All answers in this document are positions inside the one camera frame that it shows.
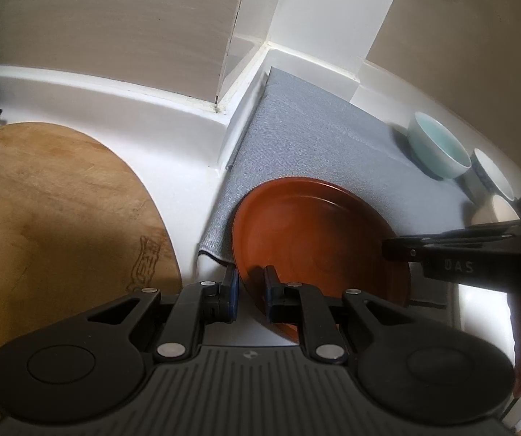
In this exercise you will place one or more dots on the wooden cutting board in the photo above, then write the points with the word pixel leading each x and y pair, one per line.
pixel 56 218

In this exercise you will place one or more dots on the light blue bowl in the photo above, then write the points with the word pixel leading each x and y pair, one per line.
pixel 442 145

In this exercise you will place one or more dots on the brown round plate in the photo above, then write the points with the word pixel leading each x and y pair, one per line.
pixel 314 236

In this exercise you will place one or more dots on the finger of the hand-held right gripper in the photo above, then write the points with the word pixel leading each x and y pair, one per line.
pixel 403 249

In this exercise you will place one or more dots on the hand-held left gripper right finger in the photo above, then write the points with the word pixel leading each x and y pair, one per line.
pixel 270 299

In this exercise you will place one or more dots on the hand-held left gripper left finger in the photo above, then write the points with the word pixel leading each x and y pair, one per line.
pixel 232 297

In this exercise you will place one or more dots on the white bowl with blue pattern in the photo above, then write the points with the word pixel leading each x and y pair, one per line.
pixel 491 177

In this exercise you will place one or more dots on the grey woven mat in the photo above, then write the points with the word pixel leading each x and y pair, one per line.
pixel 314 131

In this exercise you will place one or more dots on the cream bowl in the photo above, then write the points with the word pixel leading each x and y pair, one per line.
pixel 496 211

